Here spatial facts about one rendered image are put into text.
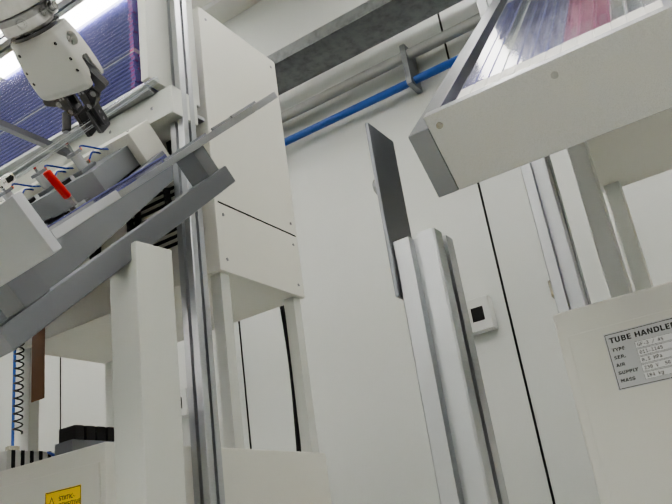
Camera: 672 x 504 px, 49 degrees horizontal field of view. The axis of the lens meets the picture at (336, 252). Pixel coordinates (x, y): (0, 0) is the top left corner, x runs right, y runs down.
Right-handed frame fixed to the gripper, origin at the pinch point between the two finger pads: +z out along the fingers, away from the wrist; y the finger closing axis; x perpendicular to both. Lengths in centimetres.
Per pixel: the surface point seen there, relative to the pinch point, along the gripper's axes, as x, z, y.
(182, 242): -15.9, 35.7, 10.0
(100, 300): -25, 53, 47
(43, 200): -15.8, 18.9, 34.0
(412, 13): -206, 70, -6
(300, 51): -199, 70, 43
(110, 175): -19.1, 18.9, 18.8
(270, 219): -48, 55, 8
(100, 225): -3.7, 20.7, 14.3
